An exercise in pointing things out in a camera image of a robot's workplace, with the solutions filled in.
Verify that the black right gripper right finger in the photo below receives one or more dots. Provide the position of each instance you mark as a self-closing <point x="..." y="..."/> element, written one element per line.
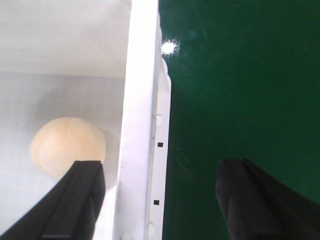
<point x="256" y="206"/>

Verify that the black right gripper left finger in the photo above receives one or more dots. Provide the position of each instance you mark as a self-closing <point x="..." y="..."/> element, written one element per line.
<point x="69" y="211"/>

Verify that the cream round ball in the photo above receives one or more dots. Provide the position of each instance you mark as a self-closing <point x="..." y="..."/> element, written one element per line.
<point x="62" y="141"/>

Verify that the white plastic tote box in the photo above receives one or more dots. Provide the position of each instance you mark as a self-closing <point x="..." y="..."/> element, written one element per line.
<point x="101" y="61"/>

